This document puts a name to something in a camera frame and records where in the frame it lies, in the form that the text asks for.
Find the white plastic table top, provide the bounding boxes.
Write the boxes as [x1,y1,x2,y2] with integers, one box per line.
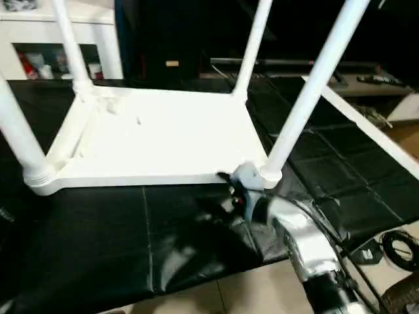
[23,82,283,198]

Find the white plastic table leg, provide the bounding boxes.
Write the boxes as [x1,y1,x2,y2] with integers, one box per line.
[232,0,274,101]
[0,73,58,188]
[261,0,372,190]
[51,0,96,99]

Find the black power adapter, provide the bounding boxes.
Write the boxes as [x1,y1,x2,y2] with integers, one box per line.
[355,241,385,264]

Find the black mat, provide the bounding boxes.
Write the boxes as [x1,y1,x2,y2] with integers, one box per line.
[0,75,419,314]

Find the white flat strip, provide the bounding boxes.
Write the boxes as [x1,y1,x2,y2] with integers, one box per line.
[302,75,419,181]

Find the black cabinet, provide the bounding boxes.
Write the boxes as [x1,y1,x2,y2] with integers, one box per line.
[117,0,419,80]

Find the black remote control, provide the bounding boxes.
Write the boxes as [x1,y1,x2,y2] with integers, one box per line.
[357,74,404,86]

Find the white low furniture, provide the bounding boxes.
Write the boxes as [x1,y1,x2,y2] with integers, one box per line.
[386,92,419,126]

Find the white glass-door cabinet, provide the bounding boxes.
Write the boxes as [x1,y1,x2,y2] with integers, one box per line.
[0,0,125,81]

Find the grey object on cabinet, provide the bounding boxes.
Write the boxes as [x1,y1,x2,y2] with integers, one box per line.
[3,0,38,11]

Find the black cable coil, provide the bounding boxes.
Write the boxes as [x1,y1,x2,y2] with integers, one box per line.
[381,228,419,273]

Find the tangled light cables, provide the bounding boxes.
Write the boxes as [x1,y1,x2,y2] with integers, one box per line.
[357,105,395,130]

